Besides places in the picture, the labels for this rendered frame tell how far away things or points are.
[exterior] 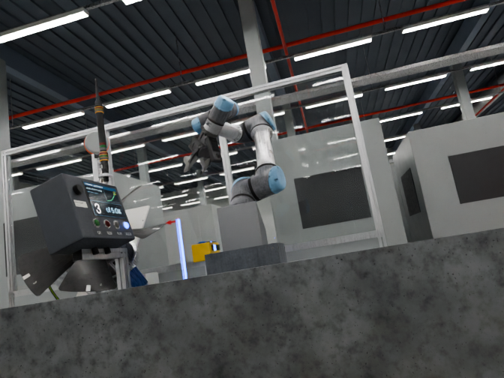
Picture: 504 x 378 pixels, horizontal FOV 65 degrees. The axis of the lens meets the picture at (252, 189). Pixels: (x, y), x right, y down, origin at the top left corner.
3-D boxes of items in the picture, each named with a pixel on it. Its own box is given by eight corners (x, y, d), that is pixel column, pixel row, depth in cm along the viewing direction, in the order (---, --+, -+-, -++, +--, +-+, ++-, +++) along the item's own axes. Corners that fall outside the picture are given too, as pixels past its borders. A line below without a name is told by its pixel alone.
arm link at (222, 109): (238, 103, 168) (232, 103, 160) (226, 125, 171) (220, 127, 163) (222, 94, 168) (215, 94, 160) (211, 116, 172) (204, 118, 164)
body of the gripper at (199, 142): (199, 150, 179) (211, 127, 175) (210, 160, 174) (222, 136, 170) (187, 148, 173) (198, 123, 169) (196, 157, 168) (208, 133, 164)
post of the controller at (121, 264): (124, 309, 129) (118, 249, 132) (133, 307, 128) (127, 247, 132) (120, 310, 126) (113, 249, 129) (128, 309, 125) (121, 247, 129)
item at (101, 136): (99, 153, 199) (95, 114, 202) (106, 153, 200) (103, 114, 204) (100, 151, 196) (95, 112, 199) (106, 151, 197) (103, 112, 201)
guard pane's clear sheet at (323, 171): (15, 291, 283) (7, 155, 300) (376, 230, 232) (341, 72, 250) (14, 291, 282) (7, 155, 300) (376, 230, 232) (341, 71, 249)
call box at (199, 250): (204, 263, 217) (201, 244, 219) (221, 261, 215) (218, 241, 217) (193, 265, 202) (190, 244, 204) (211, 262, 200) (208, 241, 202)
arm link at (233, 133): (232, 132, 224) (186, 115, 178) (248, 123, 220) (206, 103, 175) (238, 151, 222) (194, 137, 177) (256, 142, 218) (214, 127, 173)
